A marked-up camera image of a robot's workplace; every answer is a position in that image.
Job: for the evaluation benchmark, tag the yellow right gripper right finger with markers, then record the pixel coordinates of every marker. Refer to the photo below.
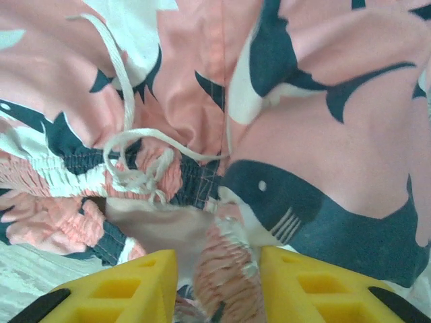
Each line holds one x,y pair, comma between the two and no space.
309,289

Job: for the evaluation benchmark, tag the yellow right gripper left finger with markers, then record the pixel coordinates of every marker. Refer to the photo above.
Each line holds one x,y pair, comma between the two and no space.
134,289

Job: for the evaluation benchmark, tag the pink shark print shorts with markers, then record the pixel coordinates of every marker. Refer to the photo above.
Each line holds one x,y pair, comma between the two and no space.
303,151

